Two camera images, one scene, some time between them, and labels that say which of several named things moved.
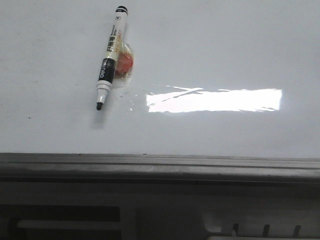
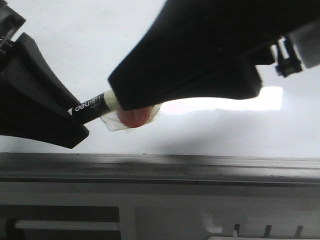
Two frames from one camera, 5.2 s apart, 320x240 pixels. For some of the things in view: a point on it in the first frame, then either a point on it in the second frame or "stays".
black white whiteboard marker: x=107 y=69 to x=106 y=106
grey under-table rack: x=43 y=210 stays
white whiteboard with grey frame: x=218 y=91 stays
